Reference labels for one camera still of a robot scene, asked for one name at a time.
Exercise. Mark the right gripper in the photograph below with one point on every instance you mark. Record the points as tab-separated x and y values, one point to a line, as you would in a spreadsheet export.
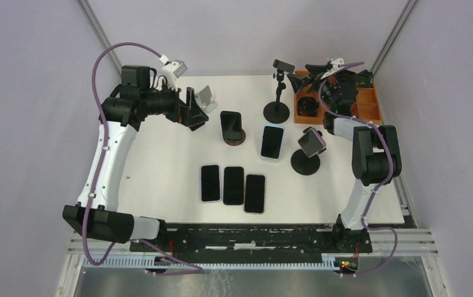
298	83

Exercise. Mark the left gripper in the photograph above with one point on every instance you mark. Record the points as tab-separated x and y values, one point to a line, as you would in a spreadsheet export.
189	114

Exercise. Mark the silver folding phone stand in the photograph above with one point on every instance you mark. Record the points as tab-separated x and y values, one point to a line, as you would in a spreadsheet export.
206	99

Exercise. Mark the black lens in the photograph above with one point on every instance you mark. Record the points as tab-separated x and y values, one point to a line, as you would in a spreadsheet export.
307	106

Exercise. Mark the round wooden phone stand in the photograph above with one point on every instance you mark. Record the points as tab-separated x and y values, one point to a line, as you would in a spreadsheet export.
236	142

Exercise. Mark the black tall round-base stand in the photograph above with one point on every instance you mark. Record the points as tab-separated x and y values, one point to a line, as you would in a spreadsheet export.
277	112

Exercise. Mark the black phone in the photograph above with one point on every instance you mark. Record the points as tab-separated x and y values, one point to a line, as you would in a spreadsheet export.
233	185

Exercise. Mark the purple case phone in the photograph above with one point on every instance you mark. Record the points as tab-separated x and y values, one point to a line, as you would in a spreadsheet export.
210	183

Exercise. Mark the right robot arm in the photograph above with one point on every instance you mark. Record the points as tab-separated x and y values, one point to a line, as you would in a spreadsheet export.
376	158

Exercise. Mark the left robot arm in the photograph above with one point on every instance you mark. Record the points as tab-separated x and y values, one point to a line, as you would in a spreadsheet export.
95	214

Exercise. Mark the light blue case phone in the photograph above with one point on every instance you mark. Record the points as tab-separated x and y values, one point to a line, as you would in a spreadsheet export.
272	139

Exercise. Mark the white small phone stand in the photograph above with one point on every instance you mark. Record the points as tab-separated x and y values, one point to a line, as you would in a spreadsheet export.
271	160

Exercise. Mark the black right clamp stand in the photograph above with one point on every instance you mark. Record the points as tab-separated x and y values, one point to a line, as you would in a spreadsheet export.
303	165

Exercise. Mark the orange compartment tray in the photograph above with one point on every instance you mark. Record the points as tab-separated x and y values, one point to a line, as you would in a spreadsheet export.
365	107

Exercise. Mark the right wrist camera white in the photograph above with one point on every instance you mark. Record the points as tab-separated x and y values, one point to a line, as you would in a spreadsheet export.
335	66

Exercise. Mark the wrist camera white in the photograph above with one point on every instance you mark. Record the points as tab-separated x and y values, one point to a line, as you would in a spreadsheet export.
172	71
335	66

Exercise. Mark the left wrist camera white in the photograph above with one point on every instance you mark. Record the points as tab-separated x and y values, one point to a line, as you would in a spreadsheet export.
172	71

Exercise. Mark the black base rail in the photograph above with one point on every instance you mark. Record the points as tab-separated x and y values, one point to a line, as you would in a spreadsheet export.
231	243

